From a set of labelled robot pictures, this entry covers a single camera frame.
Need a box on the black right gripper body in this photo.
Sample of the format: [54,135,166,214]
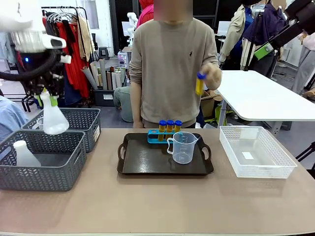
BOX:
[269,21,315,50]

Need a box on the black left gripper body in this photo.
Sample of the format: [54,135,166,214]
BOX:
[27,70,65,96]

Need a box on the white plastic conical flask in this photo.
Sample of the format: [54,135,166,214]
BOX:
[39,91,70,136]
[13,140,42,167]

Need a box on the person's right forearm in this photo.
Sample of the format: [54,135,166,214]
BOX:
[129,82,145,129]

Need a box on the person's left hand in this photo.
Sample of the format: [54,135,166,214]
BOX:
[201,62,222,90]

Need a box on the bystander in purple shirt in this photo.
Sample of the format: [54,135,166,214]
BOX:
[242,1,288,76]

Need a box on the light blue denim cloth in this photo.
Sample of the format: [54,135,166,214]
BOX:
[0,95,29,142]

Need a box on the bystander in gray trousers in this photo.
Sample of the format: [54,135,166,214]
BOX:
[292,31,315,95]

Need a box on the red hanging garment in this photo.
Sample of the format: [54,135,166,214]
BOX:
[57,21,91,98]

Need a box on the gray woven plastic basket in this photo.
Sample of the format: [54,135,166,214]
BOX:
[21,107,102,153]
[0,129,87,192]

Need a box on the bystander in beige coat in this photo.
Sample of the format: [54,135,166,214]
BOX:
[220,4,254,71]

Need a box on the gray paper roll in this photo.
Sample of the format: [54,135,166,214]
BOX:
[81,65,99,90]

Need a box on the white background table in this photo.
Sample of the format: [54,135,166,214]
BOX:
[216,69,315,135]

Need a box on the dark storage bin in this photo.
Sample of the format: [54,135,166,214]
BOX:
[93,88,116,107]

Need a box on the beige hanging garment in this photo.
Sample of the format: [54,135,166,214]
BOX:
[78,16,92,62]

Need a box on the crouching person in green-gray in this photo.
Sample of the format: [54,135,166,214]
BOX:
[113,86,133,123]

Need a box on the brown cardboard box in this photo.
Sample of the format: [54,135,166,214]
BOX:
[200,89,222,119]

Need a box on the black clothes rack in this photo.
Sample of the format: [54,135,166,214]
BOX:
[21,6,90,113]

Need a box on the person's beige sweater torso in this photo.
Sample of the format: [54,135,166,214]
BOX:
[128,18,220,128]

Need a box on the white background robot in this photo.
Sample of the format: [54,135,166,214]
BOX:
[126,11,139,37]

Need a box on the blue test tube rack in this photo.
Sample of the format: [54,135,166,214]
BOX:
[147,129,184,144]

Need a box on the white perforated plastic basket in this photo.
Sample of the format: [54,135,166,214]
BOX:
[219,125,298,179]

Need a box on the black tripod leg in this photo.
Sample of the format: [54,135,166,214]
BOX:
[296,141,315,171]

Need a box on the dark brown serving tray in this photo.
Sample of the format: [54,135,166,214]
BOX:
[117,133,214,176]

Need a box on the bystander in red top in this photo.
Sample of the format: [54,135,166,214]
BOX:
[136,0,155,28]

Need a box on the black corrugated cable hose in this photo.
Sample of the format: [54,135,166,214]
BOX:
[0,49,58,82]

